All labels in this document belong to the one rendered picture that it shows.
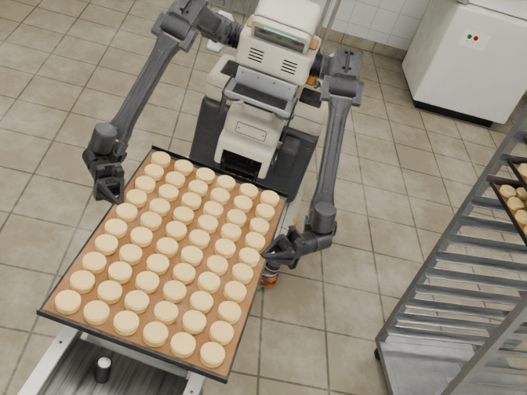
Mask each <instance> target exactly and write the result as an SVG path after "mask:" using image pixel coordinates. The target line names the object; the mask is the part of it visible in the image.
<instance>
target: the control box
mask: <svg viewBox="0 0 527 395"><path fill-rule="evenodd" d="M85 341H88V342H91V343H94V344H96V345H98V346H102V347H104V348H106V349H109V350H112V351H114V352H117V353H120V354H122V355H125V356H127V357H131V358H133V359H135V360H138V361H141V362H144V363H145V364H149V365H151V366H154V367H156V368H160V369H162V370H164V371H167V372H170V373H173V374H174V375H178V376H180V377H183V378H186V377H187V373H188V370H186V369H183V368H180V367H177V366H175V365H173V364H169V363H166V362H164V361H160V360H159V359H156V358H153V357H150V356H148V355H145V354H143V353H139V352H136V351H135V350H131V349H129V348H126V347H124V346H120V345H118V344H115V343H113V342H109V341H107V340H105V339H101V338H99V337H96V336H94V335H90V334H88V336H87V337H86V339H85Z"/></svg>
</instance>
